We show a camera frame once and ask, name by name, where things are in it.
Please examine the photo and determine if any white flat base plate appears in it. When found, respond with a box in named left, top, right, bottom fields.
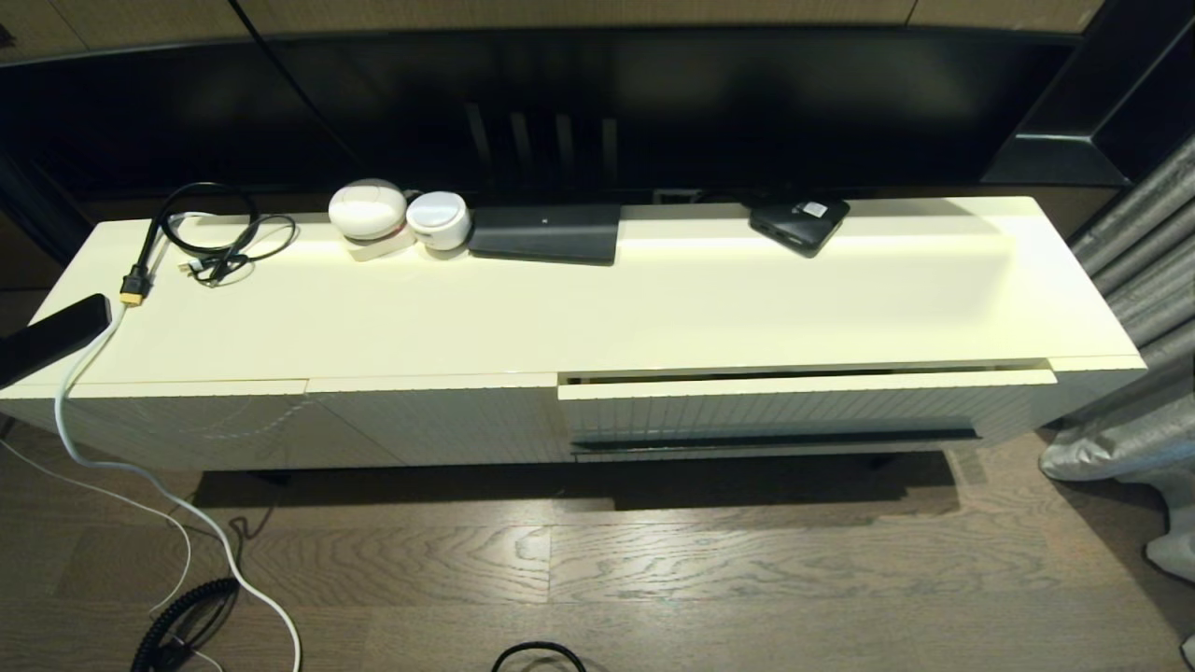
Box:
left=347, top=229, right=419, bottom=263

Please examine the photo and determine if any large round white device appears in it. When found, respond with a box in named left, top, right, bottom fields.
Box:
left=328, top=179, right=409, bottom=245

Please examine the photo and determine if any black flat television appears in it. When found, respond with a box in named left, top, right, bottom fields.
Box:
left=0, top=26, right=1084, bottom=208

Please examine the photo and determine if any flat black set-top box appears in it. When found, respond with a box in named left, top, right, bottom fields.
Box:
left=469, top=204, right=622, bottom=267

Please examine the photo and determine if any small white cylindrical device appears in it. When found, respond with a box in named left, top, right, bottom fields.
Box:
left=406, top=191, right=471, bottom=252

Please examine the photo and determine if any white fabric bundle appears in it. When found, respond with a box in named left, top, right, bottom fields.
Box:
left=1144, top=532, right=1195, bottom=587

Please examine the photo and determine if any black spiral cord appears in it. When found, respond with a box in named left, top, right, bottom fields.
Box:
left=131, top=577, right=242, bottom=672

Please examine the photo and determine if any white tv cabinet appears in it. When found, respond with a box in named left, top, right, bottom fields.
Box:
left=0, top=194, right=1147, bottom=472

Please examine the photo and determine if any black angular wall frame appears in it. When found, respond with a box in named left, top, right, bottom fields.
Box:
left=980, top=0, right=1195, bottom=189

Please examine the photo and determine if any white fluted drawer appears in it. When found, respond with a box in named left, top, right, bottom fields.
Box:
left=557, top=369, right=1058, bottom=463

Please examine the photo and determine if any black floor cable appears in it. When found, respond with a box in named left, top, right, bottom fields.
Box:
left=492, top=641, right=587, bottom=672

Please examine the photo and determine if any small black box with label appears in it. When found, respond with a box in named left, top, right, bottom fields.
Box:
left=750, top=196, right=851, bottom=258

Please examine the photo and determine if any white fluted cabinet door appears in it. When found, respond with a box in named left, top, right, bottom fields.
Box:
left=306, top=373, right=575, bottom=466
left=70, top=379, right=404, bottom=471

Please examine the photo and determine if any black cable with yellow plug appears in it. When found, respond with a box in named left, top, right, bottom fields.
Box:
left=118, top=183, right=262, bottom=307

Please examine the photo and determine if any thin black coiled-up cable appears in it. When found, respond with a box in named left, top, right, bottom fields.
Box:
left=180, top=215, right=298, bottom=286

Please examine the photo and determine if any grey curtain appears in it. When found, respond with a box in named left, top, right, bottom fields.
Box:
left=1038, top=131, right=1195, bottom=486

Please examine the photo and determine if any thick white power cable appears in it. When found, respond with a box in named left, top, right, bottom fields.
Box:
left=54, top=303, right=304, bottom=672

